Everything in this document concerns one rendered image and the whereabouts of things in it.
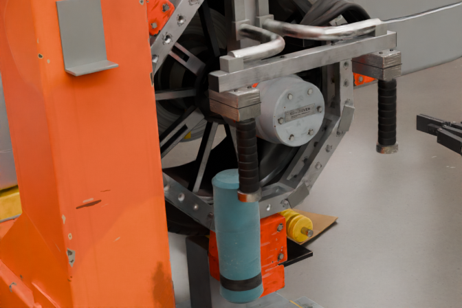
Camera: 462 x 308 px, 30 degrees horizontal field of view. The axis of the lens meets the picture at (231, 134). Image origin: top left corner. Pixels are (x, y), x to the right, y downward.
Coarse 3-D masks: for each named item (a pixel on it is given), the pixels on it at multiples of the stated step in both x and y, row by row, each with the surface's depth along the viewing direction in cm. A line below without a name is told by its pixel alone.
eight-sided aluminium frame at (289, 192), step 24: (168, 0) 163; (192, 0) 163; (312, 0) 178; (168, 24) 160; (336, 24) 184; (168, 48) 161; (336, 72) 189; (336, 96) 191; (336, 120) 191; (312, 144) 194; (336, 144) 193; (288, 168) 193; (312, 168) 190; (168, 192) 169; (264, 192) 189; (288, 192) 188; (192, 216) 174; (264, 216) 185
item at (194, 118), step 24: (288, 0) 187; (216, 48) 180; (288, 48) 201; (192, 72) 178; (312, 72) 196; (168, 96) 176; (192, 96) 180; (192, 120) 181; (216, 120) 185; (168, 144) 180; (264, 144) 204; (168, 168) 205; (192, 168) 205; (216, 168) 204; (264, 168) 197; (192, 192) 186
